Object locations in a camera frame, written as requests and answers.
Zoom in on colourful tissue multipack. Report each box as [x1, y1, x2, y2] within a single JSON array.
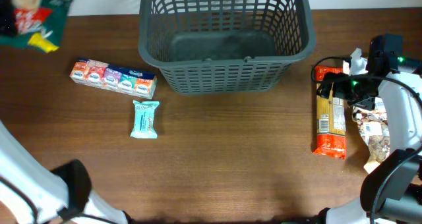
[[69, 59, 157, 99]]

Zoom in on green coffee bag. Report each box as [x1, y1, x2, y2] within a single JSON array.
[[1, 0, 74, 53]]

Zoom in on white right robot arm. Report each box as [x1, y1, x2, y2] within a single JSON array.
[[311, 34, 421, 223]]

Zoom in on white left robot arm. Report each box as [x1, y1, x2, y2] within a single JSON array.
[[1, 125, 134, 224]]

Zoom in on beige brown snack bag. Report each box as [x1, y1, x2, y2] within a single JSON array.
[[351, 98, 390, 173]]

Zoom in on red spaghetti packet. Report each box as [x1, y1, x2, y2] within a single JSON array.
[[313, 83, 347, 159]]

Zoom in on grey plastic basket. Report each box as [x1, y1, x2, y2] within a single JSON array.
[[138, 0, 316, 95]]

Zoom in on light blue snack bar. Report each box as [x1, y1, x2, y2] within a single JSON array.
[[131, 101, 160, 139]]

